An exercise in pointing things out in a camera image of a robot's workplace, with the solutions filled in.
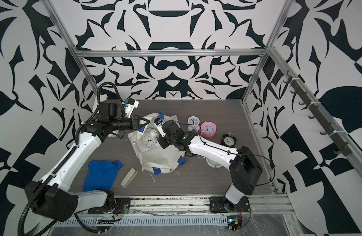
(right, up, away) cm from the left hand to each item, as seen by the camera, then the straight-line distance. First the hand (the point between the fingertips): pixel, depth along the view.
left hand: (147, 119), depth 73 cm
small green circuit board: (+42, -49, -2) cm, 65 cm away
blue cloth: (-26, -30, +6) cm, 40 cm away
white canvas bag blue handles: (+3, -23, +8) cm, 24 cm away
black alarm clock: (+47, -14, +21) cm, 53 cm away
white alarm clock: (+34, -26, +12) cm, 45 cm away
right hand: (+5, -8, +8) cm, 12 cm away
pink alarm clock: (+35, -7, +28) cm, 45 cm away
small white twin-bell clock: (+24, -1, +32) cm, 40 cm away
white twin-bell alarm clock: (-2, -11, +10) cm, 15 cm away
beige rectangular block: (-11, -31, +6) cm, 34 cm away
